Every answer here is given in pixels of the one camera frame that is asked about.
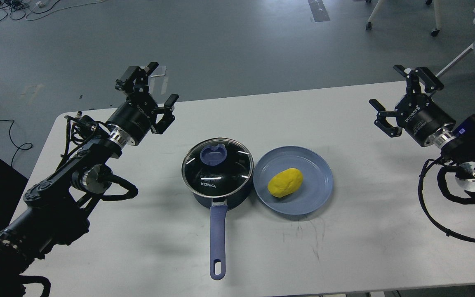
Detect white rolling table legs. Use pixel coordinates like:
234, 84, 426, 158
364, 0, 442, 37

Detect black cables on floor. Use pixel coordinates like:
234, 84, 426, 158
0, 0, 110, 27

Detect dark blue saucepan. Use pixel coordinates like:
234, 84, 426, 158
189, 179, 252, 281

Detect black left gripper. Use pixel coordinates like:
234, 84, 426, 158
106, 62, 179, 146

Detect glass pot lid blue knob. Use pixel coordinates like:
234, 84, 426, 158
181, 138, 254, 198

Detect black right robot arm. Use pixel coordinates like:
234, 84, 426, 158
369, 64, 475, 243

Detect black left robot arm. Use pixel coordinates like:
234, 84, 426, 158
0, 62, 179, 297

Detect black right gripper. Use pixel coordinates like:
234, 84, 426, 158
368, 65, 456, 147

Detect blue plate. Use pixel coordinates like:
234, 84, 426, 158
253, 146, 334, 216

